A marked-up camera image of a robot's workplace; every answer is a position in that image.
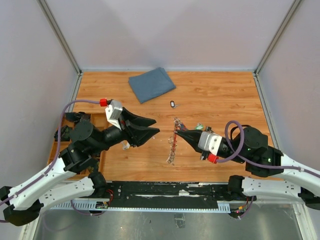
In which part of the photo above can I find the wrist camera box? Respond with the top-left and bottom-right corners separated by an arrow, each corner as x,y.
105,99 -> 123,129
198,131 -> 223,156

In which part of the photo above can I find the black tagged key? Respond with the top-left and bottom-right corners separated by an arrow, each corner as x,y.
170,100 -> 180,109

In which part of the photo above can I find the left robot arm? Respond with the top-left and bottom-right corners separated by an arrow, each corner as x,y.
0,100 -> 160,226

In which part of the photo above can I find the green patterned sock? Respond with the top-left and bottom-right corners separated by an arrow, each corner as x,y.
60,125 -> 72,142

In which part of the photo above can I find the wooden compartment tray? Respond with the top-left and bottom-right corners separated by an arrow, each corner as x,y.
47,113 -> 109,180

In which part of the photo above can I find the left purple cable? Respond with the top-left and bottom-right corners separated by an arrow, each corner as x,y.
0,98 -> 112,223

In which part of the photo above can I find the dark patterned sock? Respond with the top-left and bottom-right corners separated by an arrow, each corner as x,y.
64,111 -> 91,124

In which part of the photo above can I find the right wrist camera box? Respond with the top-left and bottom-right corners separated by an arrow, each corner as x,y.
198,131 -> 223,156

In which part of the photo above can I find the green tagged key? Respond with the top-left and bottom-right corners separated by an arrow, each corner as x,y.
194,122 -> 204,130

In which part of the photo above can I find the blue tagged key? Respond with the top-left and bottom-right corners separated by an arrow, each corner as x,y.
177,122 -> 188,131

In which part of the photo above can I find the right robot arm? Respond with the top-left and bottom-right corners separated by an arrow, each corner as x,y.
175,120 -> 320,210

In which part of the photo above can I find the folded blue cloth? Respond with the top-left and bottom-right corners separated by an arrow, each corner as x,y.
128,67 -> 176,104

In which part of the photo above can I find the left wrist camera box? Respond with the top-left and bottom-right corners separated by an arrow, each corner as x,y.
105,99 -> 123,129

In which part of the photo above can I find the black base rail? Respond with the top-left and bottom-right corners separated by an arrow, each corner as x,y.
77,181 -> 258,210

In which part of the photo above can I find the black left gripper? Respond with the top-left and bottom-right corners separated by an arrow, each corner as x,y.
91,106 -> 161,154

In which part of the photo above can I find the red-handled metal key organizer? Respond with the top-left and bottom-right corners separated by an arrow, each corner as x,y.
166,117 -> 181,165

